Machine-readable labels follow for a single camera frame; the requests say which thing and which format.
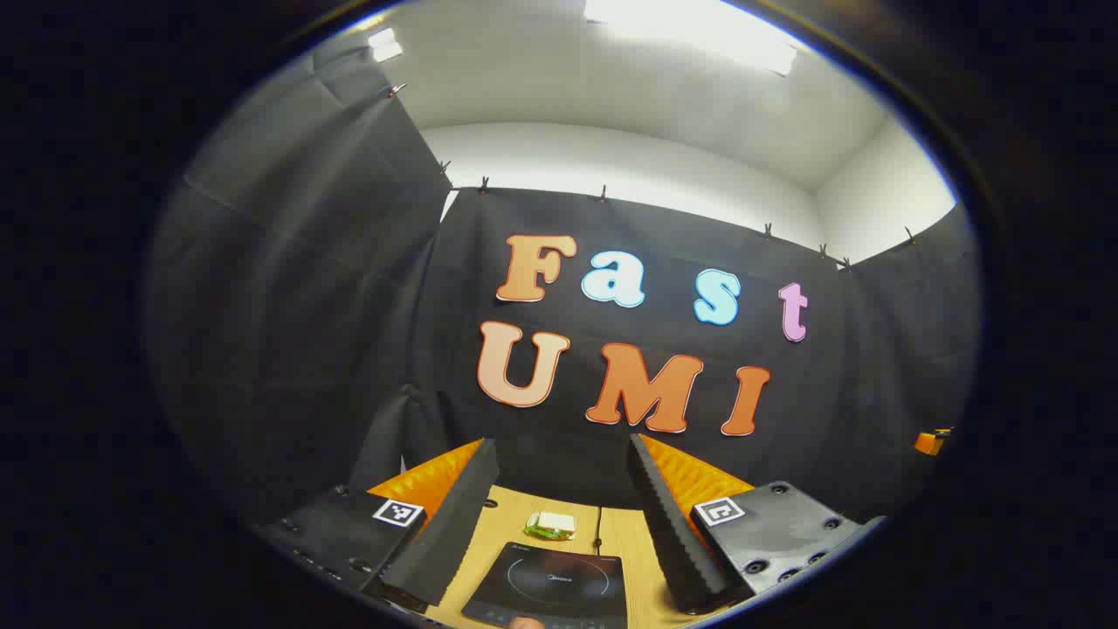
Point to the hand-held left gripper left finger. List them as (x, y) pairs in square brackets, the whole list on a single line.
[(454, 533)]

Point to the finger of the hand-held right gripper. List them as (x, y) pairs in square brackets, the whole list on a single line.
[(928, 443)]

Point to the small ceiling light panel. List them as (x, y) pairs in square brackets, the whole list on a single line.
[(385, 44)]

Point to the sandwich with lettuce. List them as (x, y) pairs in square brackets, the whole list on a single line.
[(552, 524)]

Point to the black induction cooktop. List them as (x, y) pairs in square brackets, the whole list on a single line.
[(541, 594)]

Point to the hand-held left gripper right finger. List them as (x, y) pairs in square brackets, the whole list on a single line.
[(668, 524)]

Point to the black backdrop cloth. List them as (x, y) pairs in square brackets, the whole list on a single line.
[(349, 306)]

